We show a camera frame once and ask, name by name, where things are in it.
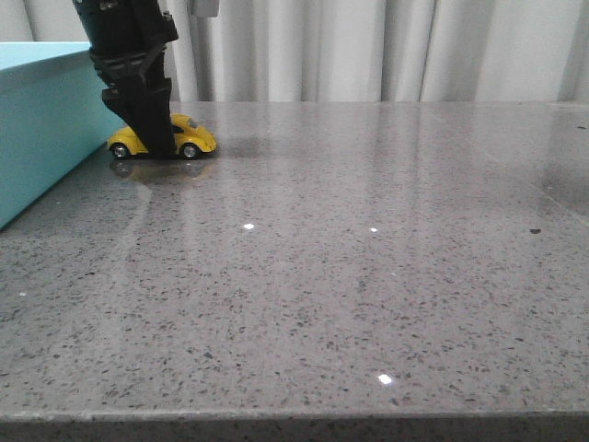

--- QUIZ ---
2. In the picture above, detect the light blue storage box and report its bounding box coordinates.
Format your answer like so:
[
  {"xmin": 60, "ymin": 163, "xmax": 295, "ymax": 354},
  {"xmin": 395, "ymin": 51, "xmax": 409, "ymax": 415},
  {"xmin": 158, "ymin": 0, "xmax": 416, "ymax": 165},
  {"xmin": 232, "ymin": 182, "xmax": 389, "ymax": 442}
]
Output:
[{"xmin": 1, "ymin": 41, "xmax": 123, "ymax": 225}]

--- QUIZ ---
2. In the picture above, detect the yellow toy beetle car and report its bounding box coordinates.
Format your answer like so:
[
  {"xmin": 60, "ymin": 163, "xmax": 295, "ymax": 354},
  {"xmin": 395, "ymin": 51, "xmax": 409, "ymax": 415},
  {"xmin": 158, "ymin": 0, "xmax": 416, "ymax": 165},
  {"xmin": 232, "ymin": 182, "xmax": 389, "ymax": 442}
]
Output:
[{"xmin": 107, "ymin": 113, "xmax": 217, "ymax": 159}]

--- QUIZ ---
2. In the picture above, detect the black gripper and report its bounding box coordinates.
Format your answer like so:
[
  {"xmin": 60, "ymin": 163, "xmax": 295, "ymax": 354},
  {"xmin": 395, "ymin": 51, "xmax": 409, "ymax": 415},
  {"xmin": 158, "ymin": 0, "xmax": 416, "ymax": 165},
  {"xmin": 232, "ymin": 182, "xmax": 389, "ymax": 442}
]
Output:
[{"xmin": 73, "ymin": 0, "xmax": 179, "ymax": 157}]

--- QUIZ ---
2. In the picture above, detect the grey pleated curtain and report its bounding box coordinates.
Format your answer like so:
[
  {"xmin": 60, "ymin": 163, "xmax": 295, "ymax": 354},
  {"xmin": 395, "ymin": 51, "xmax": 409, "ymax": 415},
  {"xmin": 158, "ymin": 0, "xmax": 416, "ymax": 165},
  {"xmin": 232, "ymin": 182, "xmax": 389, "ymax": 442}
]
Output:
[{"xmin": 0, "ymin": 0, "xmax": 589, "ymax": 103}]

